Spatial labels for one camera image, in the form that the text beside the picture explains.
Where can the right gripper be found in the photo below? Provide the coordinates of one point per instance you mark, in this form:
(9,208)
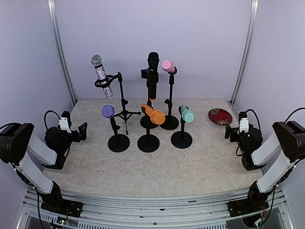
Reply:
(233,130)

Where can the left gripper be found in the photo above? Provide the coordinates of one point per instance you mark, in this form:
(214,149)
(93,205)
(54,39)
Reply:
(82,133)

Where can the purple microphone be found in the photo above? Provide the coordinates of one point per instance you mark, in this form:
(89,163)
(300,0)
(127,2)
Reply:
(108,111)

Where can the teal microphone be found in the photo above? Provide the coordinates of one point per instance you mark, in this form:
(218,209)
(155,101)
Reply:
(186,114)

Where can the orange microphone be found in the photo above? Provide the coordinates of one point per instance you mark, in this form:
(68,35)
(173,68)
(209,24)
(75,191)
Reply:
(157,117)

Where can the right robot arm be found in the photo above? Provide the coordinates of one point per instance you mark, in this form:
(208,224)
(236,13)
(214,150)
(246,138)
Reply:
(285,147)

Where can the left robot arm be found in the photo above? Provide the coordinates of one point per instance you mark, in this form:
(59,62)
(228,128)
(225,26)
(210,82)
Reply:
(18,144)

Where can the black tripod mic stand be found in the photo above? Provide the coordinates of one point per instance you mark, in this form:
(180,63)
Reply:
(124,114)

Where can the glitter silver microphone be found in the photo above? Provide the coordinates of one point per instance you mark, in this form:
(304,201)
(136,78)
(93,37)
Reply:
(102,81)

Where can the back tall round stand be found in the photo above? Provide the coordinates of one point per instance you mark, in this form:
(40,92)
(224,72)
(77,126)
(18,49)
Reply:
(145,120)

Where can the pink microphone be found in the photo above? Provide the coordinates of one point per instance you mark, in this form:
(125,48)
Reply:
(169,67)

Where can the black microphone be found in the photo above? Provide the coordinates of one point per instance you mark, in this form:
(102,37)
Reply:
(153,77)

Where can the red floral plate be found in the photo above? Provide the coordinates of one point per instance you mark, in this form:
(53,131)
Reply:
(220,116)

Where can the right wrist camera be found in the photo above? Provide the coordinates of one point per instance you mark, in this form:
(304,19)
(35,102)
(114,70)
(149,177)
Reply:
(244,125)

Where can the front aluminium rail base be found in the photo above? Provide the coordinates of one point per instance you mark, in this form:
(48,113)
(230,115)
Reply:
(208,211)

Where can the right aluminium frame post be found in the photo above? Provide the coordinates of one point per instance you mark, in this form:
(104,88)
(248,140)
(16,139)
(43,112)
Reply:
(246,51)

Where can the aluminium frame post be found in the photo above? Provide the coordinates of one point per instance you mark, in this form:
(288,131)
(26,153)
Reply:
(60,51)
(246,51)

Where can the left aluminium frame post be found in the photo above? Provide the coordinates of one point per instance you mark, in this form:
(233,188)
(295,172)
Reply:
(60,51)

